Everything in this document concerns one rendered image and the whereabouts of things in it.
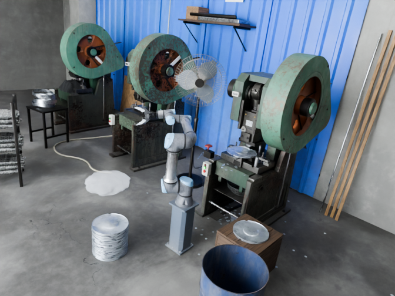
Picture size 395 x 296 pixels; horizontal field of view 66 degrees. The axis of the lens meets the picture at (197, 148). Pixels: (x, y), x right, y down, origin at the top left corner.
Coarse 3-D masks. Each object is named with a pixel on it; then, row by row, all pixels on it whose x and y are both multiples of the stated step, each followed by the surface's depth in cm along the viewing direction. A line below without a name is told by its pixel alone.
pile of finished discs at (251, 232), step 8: (240, 224) 252; (248, 224) 253; (256, 224) 254; (240, 232) 242; (248, 232) 242; (256, 232) 244; (264, 232) 246; (248, 240) 234; (256, 240) 235; (264, 240) 236
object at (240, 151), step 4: (228, 148) 296; (232, 148) 298; (236, 148) 299; (240, 148) 300; (244, 148) 301; (248, 148) 302; (228, 152) 285; (232, 152) 287; (236, 152) 287; (240, 152) 288; (244, 152) 289; (248, 152) 292; (252, 152) 293; (236, 156) 278; (240, 156) 280; (244, 156) 281; (248, 156) 282
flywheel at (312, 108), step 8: (312, 80) 258; (304, 88) 252; (312, 88) 264; (320, 88) 266; (304, 96) 251; (312, 96) 269; (320, 96) 272; (296, 104) 248; (304, 104) 244; (312, 104) 244; (296, 112) 252; (304, 112) 246; (312, 112) 246; (296, 120) 266; (304, 120) 275; (312, 120) 277; (296, 128) 267; (304, 128) 275
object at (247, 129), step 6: (246, 114) 283; (252, 114) 279; (246, 120) 284; (252, 120) 280; (246, 126) 286; (252, 126) 281; (246, 132) 286; (252, 132) 283; (240, 138) 290; (246, 138) 283; (252, 138) 284; (258, 138) 290
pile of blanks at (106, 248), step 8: (128, 224) 252; (96, 240) 241; (104, 240) 238; (112, 240) 240; (120, 240) 245; (96, 248) 244; (104, 248) 241; (112, 248) 242; (120, 248) 248; (96, 256) 246; (104, 256) 244; (112, 256) 245; (120, 256) 251
